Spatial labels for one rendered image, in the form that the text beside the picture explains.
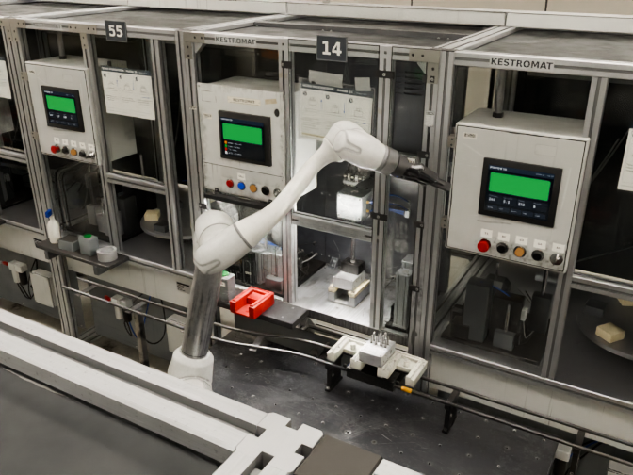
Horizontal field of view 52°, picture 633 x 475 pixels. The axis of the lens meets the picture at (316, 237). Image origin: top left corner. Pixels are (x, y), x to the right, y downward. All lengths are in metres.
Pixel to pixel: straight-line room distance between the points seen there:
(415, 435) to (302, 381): 0.54
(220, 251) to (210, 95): 0.87
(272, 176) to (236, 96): 0.35
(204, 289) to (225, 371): 0.64
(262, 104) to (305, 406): 1.20
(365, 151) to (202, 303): 0.79
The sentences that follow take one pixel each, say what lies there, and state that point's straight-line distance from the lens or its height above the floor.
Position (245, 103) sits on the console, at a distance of 2.63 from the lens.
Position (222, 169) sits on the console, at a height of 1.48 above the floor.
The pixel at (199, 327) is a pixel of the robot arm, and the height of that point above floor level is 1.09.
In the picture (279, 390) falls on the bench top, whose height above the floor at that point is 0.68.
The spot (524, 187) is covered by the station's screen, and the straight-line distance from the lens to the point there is 2.21.
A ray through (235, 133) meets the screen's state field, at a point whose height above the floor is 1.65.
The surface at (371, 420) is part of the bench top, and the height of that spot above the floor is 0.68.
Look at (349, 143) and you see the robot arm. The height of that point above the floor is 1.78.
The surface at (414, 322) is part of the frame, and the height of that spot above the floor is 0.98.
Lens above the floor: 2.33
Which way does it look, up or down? 24 degrees down
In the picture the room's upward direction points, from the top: straight up
